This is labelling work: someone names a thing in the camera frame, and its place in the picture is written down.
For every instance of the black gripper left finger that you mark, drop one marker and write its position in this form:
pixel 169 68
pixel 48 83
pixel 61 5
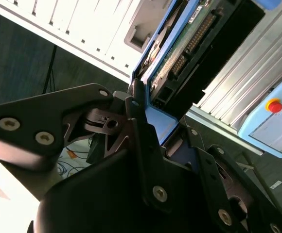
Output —
pixel 34 121

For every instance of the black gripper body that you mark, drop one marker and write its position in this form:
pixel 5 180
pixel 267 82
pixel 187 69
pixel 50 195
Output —
pixel 94 199

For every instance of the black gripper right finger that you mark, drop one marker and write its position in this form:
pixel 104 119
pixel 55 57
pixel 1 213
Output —
pixel 211 174

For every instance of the hard disk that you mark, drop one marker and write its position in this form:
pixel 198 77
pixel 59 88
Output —
pixel 166 121

